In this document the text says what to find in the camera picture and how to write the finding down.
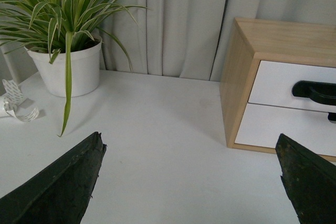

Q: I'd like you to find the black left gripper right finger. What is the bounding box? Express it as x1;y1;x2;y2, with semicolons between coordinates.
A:
275;133;335;223

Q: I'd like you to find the white plant pot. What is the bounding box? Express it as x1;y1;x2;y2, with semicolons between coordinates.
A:
24;34;103;98

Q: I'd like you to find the wooden drawer cabinet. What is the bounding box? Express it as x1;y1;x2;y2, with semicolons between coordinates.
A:
220;18;335;153

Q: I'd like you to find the white drawer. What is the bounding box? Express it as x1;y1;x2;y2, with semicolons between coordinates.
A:
248;61;335;113
235;104;335;156

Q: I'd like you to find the black drawer handle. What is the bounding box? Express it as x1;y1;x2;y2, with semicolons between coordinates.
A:
328;112;336;123
291;80;335;106

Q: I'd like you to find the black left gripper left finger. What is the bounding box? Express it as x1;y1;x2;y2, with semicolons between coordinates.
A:
1;132;107;223

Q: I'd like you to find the green spider plant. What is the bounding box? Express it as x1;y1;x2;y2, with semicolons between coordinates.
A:
1;0;139;126

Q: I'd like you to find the grey curtain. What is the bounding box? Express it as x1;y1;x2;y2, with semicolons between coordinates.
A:
97;0;335;81

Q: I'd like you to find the curled white tape strip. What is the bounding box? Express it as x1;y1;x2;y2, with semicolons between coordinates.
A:
1;79;40;122

